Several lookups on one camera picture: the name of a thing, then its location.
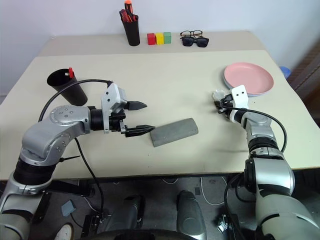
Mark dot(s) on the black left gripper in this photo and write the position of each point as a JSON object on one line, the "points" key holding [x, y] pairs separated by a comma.
{"points": [[117, 122]]}

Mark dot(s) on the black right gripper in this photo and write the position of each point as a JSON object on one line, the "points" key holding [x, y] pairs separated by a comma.
{"points": [[227, 105]]}

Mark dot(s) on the white tissue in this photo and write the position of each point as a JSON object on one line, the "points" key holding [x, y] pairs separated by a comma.
{"points": [[218, 93]]}

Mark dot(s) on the gray glasses case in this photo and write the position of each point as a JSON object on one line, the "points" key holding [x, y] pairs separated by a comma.
{"points": [[175, 132]]}

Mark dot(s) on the pink plate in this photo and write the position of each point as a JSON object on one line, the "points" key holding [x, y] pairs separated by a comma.
{"points": [[250, 75]]}

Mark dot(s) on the red pen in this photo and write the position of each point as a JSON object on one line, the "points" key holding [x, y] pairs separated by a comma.
{"points": [[71, 72]]}

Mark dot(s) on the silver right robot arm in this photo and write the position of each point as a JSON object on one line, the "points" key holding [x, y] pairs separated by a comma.
{"points": [[272, 180]]}

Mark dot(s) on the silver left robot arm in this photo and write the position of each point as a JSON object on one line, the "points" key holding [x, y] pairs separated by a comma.
{"points": [[62, 117]]}

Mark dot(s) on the black plastic cup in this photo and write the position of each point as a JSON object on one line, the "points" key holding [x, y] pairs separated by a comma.
{"points": [[71, 91]]}

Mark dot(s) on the black sunglasses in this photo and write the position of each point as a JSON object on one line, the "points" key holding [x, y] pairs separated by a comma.
{"points": [[187, 42]]}

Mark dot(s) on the blue round container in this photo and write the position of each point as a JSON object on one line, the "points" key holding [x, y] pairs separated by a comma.
{"points": [[284, 73]]}

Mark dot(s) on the red block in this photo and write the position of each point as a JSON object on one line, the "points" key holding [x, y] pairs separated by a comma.
{"points": [[151, 39]]}

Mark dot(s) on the yellow block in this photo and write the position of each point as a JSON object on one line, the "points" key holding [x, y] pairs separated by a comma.
{"points": [[160, 39]]}

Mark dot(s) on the black tool holder cup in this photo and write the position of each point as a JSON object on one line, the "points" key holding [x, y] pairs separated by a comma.
{"points": [[133, 35]]}

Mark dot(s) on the green block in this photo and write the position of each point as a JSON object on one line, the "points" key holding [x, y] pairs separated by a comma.
{"points": [[167, 38]]}

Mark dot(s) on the dark rounded shape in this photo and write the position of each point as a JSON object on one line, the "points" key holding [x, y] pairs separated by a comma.
{"points": [[133, 212], [190, 215]]}

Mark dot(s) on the dark slatted panel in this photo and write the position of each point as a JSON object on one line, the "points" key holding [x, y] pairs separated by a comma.
{"points": [[307, 72]]}

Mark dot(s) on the small gray box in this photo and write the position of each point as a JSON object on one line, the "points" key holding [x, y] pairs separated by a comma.
{"points": [[68, 208]]}

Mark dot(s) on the black metal floor device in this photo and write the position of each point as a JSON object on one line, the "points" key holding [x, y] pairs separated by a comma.
{"points": [[226, 223]]}

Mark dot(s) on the black rounded dome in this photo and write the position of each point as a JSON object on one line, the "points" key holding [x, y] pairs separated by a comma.
{"points": [[132, 236]]}

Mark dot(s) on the white shoe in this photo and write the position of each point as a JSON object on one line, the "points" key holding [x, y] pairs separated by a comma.
{"points": [[64, 232]]}

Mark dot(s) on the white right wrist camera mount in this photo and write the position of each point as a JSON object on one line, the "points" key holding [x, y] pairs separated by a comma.
{"points": [[240, 96]]}

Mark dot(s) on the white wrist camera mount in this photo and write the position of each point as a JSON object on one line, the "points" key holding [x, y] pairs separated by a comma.
{"points": [[110, 97], [240, 96]]}

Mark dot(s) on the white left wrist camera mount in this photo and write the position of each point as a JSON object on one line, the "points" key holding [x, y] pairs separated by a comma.
{"points": [[110, 97]]}

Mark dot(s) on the tortoise frame clear glasses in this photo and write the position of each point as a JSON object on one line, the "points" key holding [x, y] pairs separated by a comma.
{"points": [[186, 33]]}

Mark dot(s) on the black table frame bracket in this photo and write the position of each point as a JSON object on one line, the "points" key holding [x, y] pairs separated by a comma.
{"points": [[72, 188]]}

